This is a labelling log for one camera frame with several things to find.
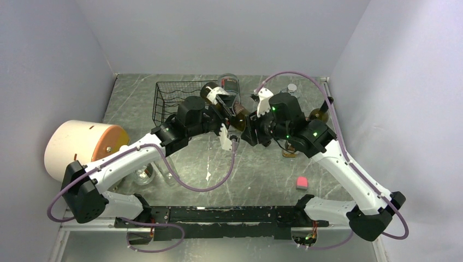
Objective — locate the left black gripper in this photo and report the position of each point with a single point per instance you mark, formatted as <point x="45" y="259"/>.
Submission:
<point x="221" y="119"/>

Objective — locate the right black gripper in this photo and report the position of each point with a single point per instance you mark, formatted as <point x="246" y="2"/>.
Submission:
<point x="249" y="135"/>

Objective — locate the clear round labelled bottle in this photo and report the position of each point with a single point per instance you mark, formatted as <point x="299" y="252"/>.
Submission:
<point x="230" y="83"/>

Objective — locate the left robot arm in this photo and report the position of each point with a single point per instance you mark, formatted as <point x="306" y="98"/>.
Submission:
<point x="85" y="188"/>

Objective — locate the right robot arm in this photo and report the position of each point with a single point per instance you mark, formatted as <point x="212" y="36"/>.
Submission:
<point x="372" y="207"/>

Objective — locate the clear bottle black cap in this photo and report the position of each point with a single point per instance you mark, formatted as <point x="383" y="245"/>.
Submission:
<point x="289" y="151"/>

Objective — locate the tall blue square bottle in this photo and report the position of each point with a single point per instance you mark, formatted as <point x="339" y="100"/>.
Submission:
<point x="292" y="89"/>

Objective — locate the green wine bottle black neck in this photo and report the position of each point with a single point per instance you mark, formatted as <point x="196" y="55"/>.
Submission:
<point x="321" y="113"/>

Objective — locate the clear slim bottle near left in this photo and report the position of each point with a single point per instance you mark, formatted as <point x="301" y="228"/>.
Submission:
<point x="164" y="171"/>

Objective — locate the round clear bottle white cap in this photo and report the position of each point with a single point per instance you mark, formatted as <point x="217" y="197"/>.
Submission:
<point x="144" y="175"/>

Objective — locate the small pink block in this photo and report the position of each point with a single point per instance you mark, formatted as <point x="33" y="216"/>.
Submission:
<point x="302" y="183"/>

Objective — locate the white orange cylinder drum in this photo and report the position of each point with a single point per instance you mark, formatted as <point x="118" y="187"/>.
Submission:
<point x="83" y="141"/>

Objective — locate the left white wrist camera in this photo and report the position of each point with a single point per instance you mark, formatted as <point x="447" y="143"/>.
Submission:
<point x="226" y="142"/>

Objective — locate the black wire wine rack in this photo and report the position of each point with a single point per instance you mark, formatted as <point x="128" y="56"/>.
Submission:
<point x="178" y="98"/>

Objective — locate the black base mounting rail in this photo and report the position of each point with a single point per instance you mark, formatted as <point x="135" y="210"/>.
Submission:
<point x="194" y="222"/>

